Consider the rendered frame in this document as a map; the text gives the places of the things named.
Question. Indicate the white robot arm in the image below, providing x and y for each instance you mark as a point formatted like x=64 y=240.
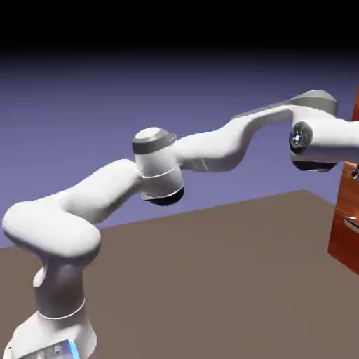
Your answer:
x=157 y=171

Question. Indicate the wooden drawer front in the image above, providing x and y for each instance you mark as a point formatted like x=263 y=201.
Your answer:
x=346 y=193
x=340 y=248

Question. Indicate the reddish brown wooden cabinet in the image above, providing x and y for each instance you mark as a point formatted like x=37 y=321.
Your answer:
x=340 y=241

